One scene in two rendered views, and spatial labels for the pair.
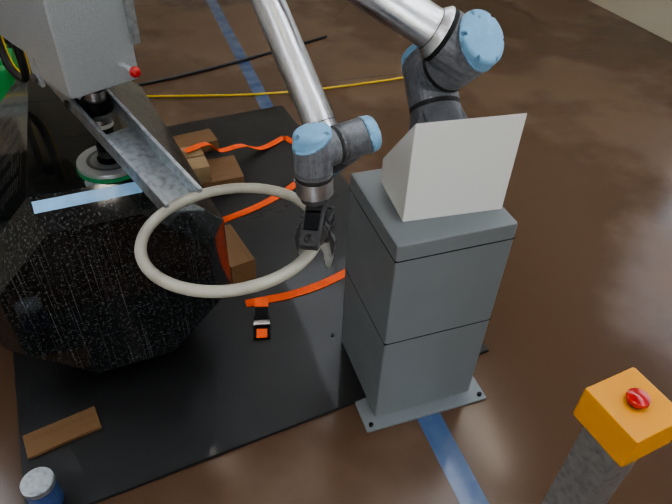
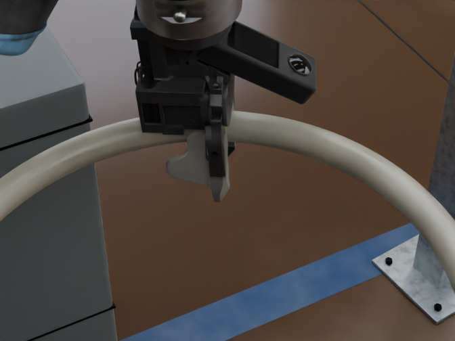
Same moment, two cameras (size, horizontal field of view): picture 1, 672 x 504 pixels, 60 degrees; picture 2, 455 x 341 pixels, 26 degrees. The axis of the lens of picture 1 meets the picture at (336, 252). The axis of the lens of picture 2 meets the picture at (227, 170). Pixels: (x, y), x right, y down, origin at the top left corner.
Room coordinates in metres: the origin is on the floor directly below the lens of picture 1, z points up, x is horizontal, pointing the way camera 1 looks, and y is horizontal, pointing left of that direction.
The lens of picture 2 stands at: (1.22, 0.77, 1.58)
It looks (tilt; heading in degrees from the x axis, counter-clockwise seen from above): 43 degrees down; 263
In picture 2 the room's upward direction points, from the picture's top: straight up
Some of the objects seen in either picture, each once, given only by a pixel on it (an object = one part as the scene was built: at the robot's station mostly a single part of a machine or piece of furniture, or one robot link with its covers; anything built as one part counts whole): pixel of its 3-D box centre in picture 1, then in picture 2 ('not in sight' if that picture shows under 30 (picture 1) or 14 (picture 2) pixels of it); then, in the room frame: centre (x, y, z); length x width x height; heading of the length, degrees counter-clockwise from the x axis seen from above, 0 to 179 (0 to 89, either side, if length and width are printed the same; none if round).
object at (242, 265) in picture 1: (231, 254); not in sight; (2.09, 0.50, 0.07); 0.30 x 0.12 x 0.12; 32
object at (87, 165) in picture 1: (111, 159); not in sight; (1.63, 0.75, 0.87); 0.21 x 0.21 x 0.01
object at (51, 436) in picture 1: (62, 431); not in sight; (1.14, 0.95, 0.02); 0.25 x 0.10 x 0.01; 123
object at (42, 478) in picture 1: (42, 491); not in sight; (0.89, 0.91, 0.08); 0.10 x 0.10 x 0.13
